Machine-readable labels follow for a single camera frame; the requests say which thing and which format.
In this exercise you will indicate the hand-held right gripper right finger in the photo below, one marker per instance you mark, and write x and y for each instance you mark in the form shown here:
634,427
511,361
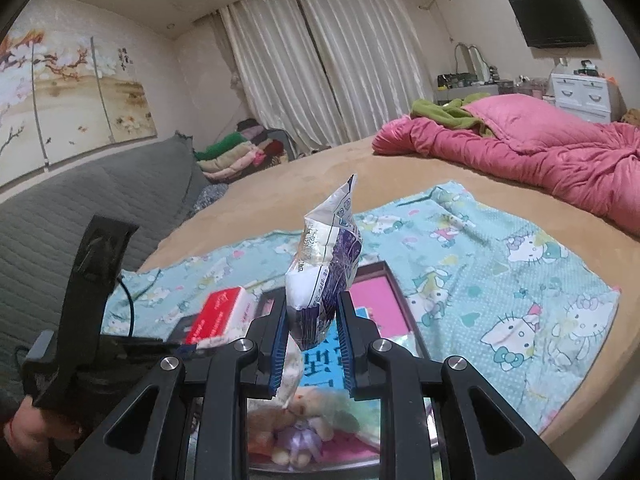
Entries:
345,355

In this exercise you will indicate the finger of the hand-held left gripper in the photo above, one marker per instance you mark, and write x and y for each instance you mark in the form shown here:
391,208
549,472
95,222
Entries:
145,346

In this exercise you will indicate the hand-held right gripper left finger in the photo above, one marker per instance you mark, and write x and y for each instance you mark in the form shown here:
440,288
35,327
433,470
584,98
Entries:
279,355

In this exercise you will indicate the white purple printed packet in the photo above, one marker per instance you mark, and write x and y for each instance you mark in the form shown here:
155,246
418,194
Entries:
320,280

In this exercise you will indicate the person's left hand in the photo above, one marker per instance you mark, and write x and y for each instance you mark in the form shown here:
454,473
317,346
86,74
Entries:
35,425

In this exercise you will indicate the blue printed card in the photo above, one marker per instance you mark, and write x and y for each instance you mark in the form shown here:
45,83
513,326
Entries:
320,365

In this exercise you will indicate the black box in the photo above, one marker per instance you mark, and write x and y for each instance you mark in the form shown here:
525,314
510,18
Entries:
182,327

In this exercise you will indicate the small peach plush toy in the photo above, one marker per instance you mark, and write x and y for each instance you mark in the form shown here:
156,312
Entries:
300,410

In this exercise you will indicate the grey quilted headboard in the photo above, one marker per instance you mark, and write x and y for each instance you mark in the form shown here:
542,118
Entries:
75,210

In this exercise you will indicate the red tissue pack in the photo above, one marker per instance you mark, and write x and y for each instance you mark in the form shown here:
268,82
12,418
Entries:
220,312

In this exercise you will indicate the dark patterned cloth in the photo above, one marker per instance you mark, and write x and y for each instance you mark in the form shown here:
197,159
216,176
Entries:
210,195

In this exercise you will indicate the teal cartoon cat printed blanket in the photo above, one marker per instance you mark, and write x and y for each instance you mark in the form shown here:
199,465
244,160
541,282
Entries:
500,285

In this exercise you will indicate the beige bed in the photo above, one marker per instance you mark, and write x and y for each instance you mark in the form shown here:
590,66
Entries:
350,170

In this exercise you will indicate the stack of folded clothes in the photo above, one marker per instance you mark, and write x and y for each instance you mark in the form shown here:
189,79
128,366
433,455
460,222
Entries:
235,155

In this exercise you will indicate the pink quilt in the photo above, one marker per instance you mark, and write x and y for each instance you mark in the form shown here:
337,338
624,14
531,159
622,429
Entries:
450,140

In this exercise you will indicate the green blanket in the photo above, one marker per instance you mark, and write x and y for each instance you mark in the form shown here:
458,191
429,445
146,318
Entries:
445,112

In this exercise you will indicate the cluttered grey dressing table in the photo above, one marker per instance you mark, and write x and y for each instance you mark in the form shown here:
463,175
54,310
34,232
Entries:
445,94

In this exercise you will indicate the cream curtains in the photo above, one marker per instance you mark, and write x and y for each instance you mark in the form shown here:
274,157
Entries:
325,60

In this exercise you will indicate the pink pillow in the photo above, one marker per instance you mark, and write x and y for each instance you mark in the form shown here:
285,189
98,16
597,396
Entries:
530,120

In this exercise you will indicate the oval vanity mirror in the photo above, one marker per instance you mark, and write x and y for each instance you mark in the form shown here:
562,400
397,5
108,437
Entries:
472,62

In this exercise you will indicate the white drawer dresser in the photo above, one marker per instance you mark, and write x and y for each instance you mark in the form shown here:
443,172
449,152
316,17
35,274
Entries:
585,97

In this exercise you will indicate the brown plush toy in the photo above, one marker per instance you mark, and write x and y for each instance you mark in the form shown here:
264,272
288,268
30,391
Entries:
632,117

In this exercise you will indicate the blossom wall painting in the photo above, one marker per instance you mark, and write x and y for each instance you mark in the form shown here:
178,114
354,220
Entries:
75,85

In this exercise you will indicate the black wall television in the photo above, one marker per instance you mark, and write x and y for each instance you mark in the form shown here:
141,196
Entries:
550,17

